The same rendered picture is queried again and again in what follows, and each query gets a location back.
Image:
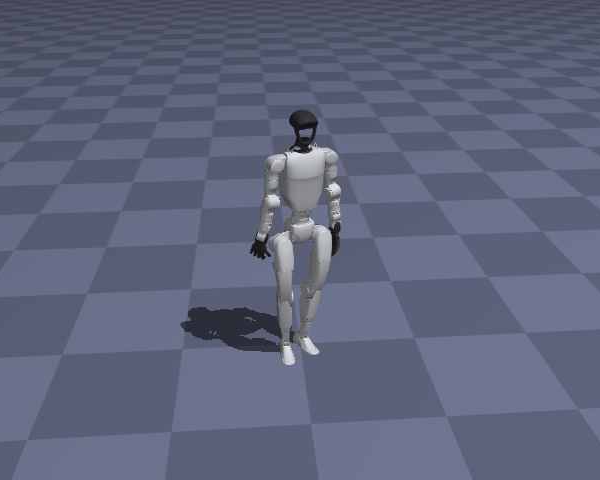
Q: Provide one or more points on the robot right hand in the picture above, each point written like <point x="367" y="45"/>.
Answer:
<point x="260" y="248"/>

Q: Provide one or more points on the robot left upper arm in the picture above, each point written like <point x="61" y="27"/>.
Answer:
<point x="332" y="190"/>

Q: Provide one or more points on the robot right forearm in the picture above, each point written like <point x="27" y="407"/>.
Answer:
<point x="265" y="220"/>

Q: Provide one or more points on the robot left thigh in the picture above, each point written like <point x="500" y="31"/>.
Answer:
<point x="320" y="258"/>

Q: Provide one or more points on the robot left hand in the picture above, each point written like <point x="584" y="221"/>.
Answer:
<point x="335" y="237"/>

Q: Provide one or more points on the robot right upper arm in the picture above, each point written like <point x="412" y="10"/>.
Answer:
<point x="274" y="165"/>

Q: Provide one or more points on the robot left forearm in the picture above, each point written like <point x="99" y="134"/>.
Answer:
<point x="334" y="211"/>

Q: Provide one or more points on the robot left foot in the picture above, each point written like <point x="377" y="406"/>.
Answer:
<point x="306" y="344"/>

